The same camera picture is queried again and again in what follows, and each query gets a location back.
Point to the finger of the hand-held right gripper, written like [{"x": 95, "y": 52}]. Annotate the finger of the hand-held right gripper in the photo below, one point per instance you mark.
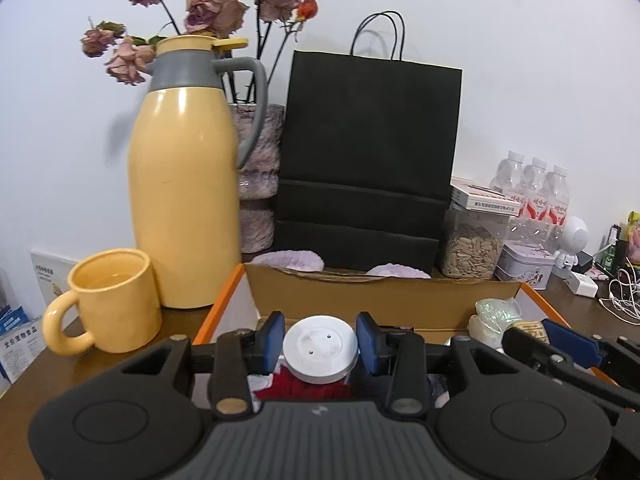
[
  {"x": 575, "y": 342},
  {"x": 550, "y": 360}
]

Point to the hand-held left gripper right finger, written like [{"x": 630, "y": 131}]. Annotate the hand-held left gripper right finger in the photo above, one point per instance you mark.
[{"x": 367, "y": 345}]

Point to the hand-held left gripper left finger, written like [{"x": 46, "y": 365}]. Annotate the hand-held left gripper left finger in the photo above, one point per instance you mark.
[{"x": 274, "y": 342}]

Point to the small tan woven item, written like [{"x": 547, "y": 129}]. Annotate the small tan woven item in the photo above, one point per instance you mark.
[{"x": 532, "y": 331}]

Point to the large white jar lid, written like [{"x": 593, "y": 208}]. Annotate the large white jar lid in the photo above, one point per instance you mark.
[{"x": 320, "y": 345}]

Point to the red orange cardboard box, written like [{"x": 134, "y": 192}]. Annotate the red orange cardboard box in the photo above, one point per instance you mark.
[{"x": 350, "y": 300}]

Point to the red knitted flower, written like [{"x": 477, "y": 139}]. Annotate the red knitted flower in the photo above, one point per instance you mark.
[{"x": 300, "y": 387}]

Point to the iridescent plastic bag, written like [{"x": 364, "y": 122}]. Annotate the iridescent plastic bag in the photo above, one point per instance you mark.
[{"x": 492, "y": 320}]

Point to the white charger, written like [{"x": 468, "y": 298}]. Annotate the white charger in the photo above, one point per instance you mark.
[{"x": 582, "y": 285}]

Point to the small pink item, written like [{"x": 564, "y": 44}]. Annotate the small pink item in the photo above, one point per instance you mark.
[{"x": 599, "y": 273}]

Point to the purple knitted piece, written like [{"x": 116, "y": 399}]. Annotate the purple knitted piece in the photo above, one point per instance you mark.
[
  {"x": 397, "y": 270},
  {"x": 287, "y": 261}
]

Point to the black power adapter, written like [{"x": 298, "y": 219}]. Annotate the black power adapter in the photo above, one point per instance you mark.
[{"x": 586, "y": 260}]

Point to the printed tin box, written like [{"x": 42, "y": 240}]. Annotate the printed tin box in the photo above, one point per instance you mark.
[{"x": 525, "y": 267}]

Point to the dark spray bottle green label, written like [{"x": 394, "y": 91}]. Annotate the dark spray bottle green label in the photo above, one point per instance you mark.
[{"x": 609, "y": 257}]

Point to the white robot speaker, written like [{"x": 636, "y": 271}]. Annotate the white robot speaker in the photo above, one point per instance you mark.
[{"x": 575, "y": 235}]

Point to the pink yellow packet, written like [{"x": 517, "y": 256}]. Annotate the pink yellow packet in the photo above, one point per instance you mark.
[{"x": 634, "y": 237}]

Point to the clear seed container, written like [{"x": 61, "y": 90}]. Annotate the clear seed container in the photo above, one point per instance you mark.
[{"x": 470, "y": 255}]

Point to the water bottle red label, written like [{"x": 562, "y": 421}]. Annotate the water bottle red label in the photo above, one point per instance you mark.
[
  {"x": 507, "y": 175},
  {"x": 557, "y": 195},
  {"x": 534, "y": 185}
]

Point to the yellow mug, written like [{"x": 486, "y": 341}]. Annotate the yellow mug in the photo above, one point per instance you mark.
[{"x": 115, "y": 305}]

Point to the white flat box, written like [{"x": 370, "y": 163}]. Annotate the white flat box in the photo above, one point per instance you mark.
[{"x": 482, "y": 197}]

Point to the yellow thermos jug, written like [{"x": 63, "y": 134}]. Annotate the yellow thermos jug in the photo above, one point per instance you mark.
[{"x": 185, "y": 185}]

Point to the pink textured vase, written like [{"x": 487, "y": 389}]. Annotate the pink textured vase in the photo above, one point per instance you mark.
[{"x": 260, "y": 160}]

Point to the black paper bag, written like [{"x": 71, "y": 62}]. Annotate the black paper bag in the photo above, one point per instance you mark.
[{"x": 365, "y": 135}]

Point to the white printed box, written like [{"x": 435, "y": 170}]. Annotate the white printed box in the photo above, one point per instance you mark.
[{"x": 50, "y": 272}]

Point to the blue white packets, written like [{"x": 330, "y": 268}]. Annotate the blue white packets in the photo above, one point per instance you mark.
[{"x": 20, "y": 345}]

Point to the dried rose bouquet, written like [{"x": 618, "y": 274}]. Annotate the dried rose bouquet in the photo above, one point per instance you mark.
[{"x": 210, "y": 10}]

